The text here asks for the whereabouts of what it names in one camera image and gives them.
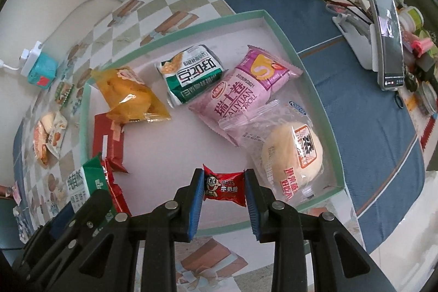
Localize grey power cable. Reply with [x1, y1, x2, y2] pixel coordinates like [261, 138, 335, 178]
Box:
[41, 0, 124, 47]

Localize checkered patterned tablecloth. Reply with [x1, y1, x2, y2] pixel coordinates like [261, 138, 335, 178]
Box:
[61, 0, 428, 251]

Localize yellow bagged cake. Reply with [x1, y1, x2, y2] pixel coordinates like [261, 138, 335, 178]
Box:
[91, 66, 171, 125]

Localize green milk snack packet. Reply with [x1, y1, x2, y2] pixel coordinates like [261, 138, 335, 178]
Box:
[67, 154, 108, 213]

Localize white power strip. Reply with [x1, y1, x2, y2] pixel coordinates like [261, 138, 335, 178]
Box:
[19, 41, 42, 77]

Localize dark red snack packet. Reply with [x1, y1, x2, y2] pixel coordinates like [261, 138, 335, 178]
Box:
[92, 113, 128, 174]

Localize clear bagged round bun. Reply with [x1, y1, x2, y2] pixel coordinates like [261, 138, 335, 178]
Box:
[219, 99, 324, 202]

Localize smartphone on stand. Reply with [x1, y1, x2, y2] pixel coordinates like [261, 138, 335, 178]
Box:
[368, 0, 405, 91]

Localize teal shallow cardboard tray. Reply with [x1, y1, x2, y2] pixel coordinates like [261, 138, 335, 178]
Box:
[79, 9, 347, 237]

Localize beige persimmon cake packet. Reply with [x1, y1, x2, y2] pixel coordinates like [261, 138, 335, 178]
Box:
[47, 111, 68, 159]

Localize orange striped cake packet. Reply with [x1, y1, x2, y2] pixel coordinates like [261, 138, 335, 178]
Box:
[33, 121, 48, 167]

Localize teal box with red tag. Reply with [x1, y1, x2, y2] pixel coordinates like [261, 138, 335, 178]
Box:
[27, 53, 58, 89]

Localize blue white crumpled wrapper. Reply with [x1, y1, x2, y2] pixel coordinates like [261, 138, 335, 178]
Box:
[13, 205, 34, 244]

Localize red nice wafer packet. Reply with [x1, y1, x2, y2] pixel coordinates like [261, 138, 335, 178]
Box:
[102, 158, 131, 216]

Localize small pink sachet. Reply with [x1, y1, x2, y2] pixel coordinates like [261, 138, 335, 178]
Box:
[12, 181, 22, 205]

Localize small red candy packet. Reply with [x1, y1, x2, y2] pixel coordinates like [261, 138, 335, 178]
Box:
[203, 165, 246, 207]

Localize green edged milk biscuit packet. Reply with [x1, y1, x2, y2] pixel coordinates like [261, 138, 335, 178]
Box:
[55, 81, 74, 108]

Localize pink swiss roll packet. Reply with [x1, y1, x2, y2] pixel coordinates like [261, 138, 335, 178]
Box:
[189, 45, 303, 144]

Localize white phone stand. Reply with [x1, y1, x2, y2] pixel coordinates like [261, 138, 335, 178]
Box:
[332, 13, 378, 72]

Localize green white Korean snack packet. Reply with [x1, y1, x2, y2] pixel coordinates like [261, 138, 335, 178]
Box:
[155, 44, 226, 108]

